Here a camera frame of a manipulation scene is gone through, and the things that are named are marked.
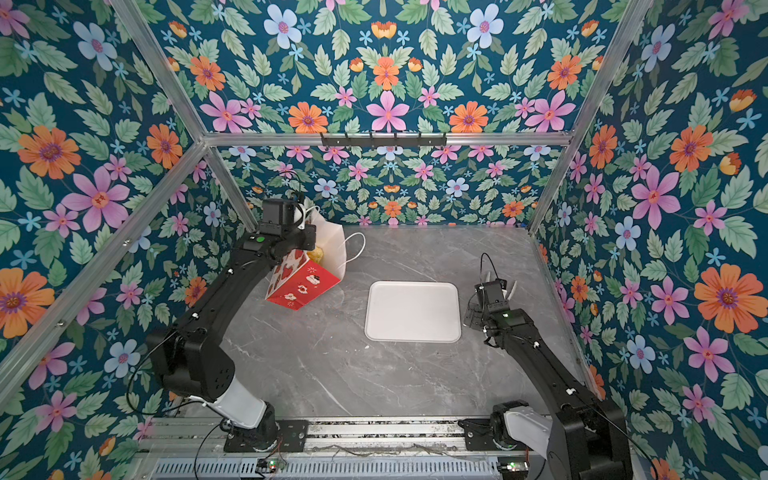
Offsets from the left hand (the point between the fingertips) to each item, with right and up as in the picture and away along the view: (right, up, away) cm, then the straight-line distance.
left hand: (311, 221), depth 82 cm
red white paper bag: (-3, -16, +1) cm, 16 cm away
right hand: (+50, -27, +3) cm, 57 cm away
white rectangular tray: (+29, -28, +13) cm, 42 cm away
